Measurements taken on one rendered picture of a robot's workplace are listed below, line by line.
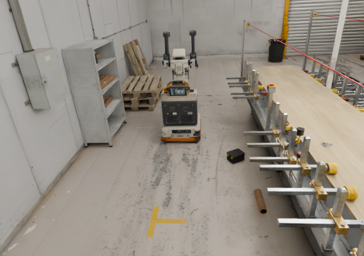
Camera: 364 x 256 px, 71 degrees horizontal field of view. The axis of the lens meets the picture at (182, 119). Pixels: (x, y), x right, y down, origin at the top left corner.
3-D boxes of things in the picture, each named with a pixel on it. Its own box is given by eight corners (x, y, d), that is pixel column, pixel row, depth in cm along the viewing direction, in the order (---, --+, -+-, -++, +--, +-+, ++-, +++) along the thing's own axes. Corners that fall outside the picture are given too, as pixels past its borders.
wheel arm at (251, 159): (249, 163, 210) (249, 158, 208) (248, 161, 213) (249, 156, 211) (304, 163, 206) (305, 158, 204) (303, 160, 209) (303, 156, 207)
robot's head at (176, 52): (185, 56, 389) (185, 47, 394) (171, 56, 391) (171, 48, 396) (186, 60, 403) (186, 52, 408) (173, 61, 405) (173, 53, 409)
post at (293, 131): (285, 179, 219) (292, 129, 198) (284, 176, 222) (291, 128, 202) (289, 179, 219) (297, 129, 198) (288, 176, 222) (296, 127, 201)
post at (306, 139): (296, 192, 193) (305, 137, 173) (294, 189, 197) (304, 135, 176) (300, 192, 193) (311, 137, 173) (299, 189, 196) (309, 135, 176)
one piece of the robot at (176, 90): (190, 98, 379) (189, 86, 362) (167, 98, 382) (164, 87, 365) (190, 92, 386) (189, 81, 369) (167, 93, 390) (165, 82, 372)
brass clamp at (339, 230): (336, 234, 132) (338, 227, 130) (324, 215, 145) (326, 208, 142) (348, 235, 132) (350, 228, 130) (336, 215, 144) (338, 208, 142)
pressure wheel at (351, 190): (348, 186, 153) (340, 184, 161) (349, 200, 153) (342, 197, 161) (358, 186, 153) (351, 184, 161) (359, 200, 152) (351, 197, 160)
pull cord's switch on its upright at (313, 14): (303, 77, 455) (313, 10, 408) (300, 75, 468) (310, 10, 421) (307, 77, 454) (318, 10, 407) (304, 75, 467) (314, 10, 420)
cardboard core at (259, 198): (259, 208, 263) (254, 189, 290) (259, 214, 266) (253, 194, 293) (267, 208, 262) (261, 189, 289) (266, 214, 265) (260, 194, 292)
